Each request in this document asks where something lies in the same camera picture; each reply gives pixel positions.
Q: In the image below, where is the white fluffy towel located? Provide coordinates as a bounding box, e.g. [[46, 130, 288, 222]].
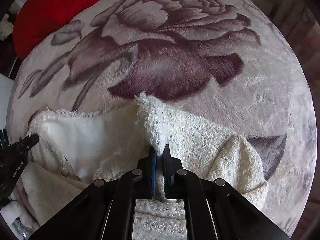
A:
[[15, 92, 269, 240]]

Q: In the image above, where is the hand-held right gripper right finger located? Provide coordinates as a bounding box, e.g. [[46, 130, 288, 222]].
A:
[[160, 144, 291, 240]]

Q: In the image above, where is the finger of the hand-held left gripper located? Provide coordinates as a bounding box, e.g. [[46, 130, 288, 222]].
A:
[[0, 129, 9, 147], [9, 133, 40, 153]]

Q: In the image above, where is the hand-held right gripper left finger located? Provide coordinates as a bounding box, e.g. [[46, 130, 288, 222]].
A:
[[29, 146, 158, 240]]

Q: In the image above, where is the white wardrobe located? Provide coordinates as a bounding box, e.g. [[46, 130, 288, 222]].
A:
[[0, 74, 16, 130]]

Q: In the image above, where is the red quilt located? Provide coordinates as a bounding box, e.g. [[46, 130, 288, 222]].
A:
[[12, 0, 113, 60]]

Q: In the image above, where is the floral plush blanket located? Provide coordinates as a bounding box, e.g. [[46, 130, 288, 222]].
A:
[[5, 0, 317, 238]]

